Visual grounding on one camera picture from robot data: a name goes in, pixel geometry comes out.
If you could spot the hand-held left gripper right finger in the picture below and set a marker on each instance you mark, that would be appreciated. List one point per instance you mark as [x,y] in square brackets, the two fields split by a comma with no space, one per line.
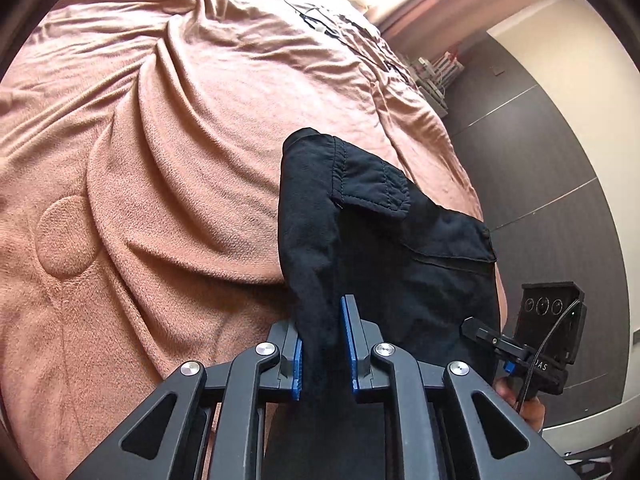
[348,340]

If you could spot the dark grey wardrobe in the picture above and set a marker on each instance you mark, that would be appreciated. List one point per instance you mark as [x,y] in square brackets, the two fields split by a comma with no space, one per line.
[540,185]

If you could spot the pinkish brown curtain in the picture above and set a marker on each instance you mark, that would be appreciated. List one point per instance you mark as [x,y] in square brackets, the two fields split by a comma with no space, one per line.
[475,5]

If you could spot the person's right hand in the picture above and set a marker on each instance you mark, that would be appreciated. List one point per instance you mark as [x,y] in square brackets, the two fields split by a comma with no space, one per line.
[532,412]

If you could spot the brown blanket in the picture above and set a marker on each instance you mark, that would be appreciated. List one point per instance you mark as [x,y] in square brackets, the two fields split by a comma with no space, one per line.
[175,160]

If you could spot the striped bag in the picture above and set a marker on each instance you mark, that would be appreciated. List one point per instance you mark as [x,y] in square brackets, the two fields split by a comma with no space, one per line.
[444,64]

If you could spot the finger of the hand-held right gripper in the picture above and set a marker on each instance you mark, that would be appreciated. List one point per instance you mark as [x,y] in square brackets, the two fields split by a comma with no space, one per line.
[477,332]

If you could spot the black pants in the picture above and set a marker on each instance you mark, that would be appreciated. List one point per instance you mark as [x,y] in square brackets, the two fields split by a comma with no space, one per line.
[400,260]

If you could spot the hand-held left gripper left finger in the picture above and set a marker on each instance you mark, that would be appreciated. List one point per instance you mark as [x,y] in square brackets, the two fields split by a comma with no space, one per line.
[298,370]

